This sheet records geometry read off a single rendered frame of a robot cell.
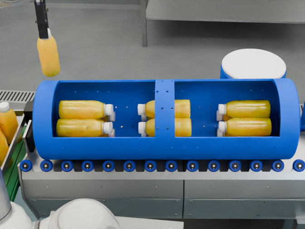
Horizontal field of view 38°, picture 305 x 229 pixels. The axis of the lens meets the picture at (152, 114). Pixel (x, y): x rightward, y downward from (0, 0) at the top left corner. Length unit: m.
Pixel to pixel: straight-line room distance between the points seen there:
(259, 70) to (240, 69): 0.08
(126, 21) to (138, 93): 3.05
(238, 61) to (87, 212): 1.23
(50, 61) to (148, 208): 0.67
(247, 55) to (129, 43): 2.34
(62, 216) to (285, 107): 0.82
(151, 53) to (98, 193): 2.59
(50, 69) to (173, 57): 2.52
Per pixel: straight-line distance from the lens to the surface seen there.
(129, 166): 1.59
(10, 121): 1.80
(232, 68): 1.97
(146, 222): 1.28
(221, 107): 1.61
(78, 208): 0.99
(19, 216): 1.01
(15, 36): 4.68
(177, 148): 1.48
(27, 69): 4.09
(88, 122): 1.54
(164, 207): 1.75
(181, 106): 1.52
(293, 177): 1.67
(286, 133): 1.49
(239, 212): 1.82
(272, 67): 2.01
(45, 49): 1.56
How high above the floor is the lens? 2.09
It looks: 38 degrees down
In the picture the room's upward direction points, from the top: 2 degrees counter-clockwise
